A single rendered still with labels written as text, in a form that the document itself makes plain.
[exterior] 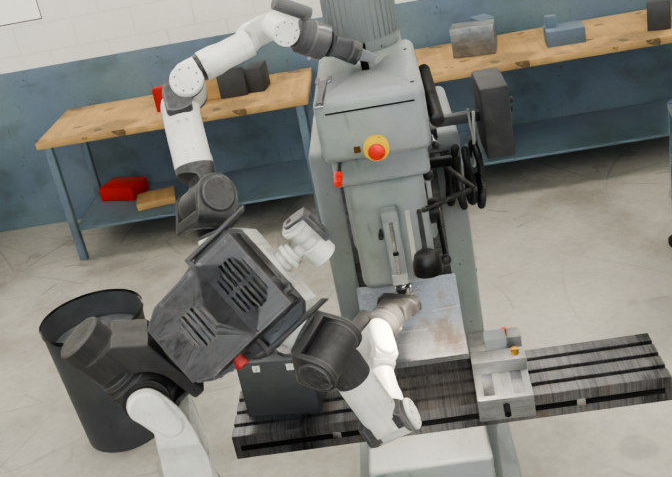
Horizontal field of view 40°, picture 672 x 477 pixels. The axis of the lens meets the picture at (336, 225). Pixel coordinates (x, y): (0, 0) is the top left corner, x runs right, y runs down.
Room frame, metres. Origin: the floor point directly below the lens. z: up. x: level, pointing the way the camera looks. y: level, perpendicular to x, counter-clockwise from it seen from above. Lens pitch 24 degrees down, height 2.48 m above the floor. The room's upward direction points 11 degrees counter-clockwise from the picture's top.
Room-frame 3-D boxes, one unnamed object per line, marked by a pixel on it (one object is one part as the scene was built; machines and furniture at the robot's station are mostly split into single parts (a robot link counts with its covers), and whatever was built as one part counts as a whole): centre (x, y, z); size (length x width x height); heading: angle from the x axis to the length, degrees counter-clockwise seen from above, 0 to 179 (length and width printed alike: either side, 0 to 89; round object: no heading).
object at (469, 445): (2.25, -0.15, 0.79); 0.50 x 0.35 x 0.12; 174
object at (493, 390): (2.20, -0.38, 0.98); 0.35 x 0.15 x 0.11; 172
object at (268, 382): (2.30, 0.24, 1.03); 0.22 x 0.12 x 0.20; 77
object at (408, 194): (2.25, -0.15, 1.47); 0.21 x 0.19 x 0.32; 84
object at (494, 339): (2.23, -0.38, 1.04); 0.06 x 0.05 x 0.06; 82
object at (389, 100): (2.26, -0.15, 1.81); 0.47 x 0.26 x 0.16; 174
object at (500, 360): (2.17, -0.37, 1.02); 0.15 x 0.06 x 0.04; 82
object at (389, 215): (2.14, -0.14, 1.45); 0.04 x 0.04 x 0.21; 84
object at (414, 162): (2.29, -0.15, 1.68); 0.34 x 0.24 x 0.10; 174
